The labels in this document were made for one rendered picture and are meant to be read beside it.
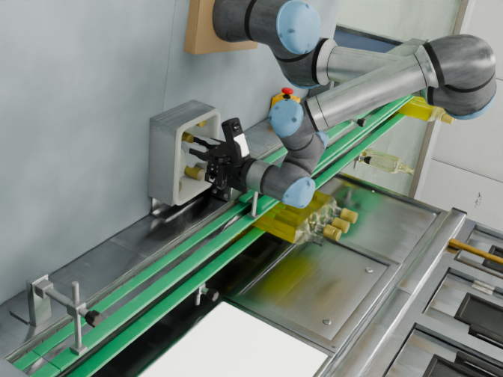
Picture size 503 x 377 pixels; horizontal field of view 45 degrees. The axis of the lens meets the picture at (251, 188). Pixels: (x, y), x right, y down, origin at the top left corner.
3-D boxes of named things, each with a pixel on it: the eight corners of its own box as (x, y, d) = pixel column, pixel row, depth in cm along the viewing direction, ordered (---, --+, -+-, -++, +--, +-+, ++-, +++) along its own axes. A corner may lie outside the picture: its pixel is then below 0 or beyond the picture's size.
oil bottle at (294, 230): (238, 220, 178) (302, 248, 169) (239, 203, 175) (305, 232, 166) (248, 212, 183) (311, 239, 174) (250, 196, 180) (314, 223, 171)
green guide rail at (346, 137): (238, 200, 172) (262, 210, 169) (238, 197, 172) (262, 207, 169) (430, 64, 305) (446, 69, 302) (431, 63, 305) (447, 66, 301)
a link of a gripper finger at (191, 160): (171, 164, 153) (203, 173, 150) (171, 143, 150) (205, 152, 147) (177, 159, 156) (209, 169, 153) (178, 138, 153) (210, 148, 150)
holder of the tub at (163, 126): (147, 213, 160) (171, 224, 157) (150, 117, 147) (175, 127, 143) (187, 189, 173) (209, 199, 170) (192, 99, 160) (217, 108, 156)
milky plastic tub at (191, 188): (148, 197, 157) (175, 209, 154) (150, 117, 146) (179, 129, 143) (189, 173, 171) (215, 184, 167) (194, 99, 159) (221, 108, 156)
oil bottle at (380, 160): (346, 158, 245) (409, 180, 234) (349, 145, 242) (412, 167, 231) (352, 155, 249) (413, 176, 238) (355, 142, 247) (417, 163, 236)
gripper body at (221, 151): (201, 180, 151) (242, 197, 146) (203, 149, 147) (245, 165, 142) (218, 169, 157) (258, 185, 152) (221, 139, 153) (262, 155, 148)
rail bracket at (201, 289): (168, 295, 159) (209, 317, 153) (169, 274, 156) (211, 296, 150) (177, 287, 162) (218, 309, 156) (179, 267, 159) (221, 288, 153)
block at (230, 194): (208, 195, 172) (229, 204, 169) (211, 165, 167) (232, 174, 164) (215, 191, 174) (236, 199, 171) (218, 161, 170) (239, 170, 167)
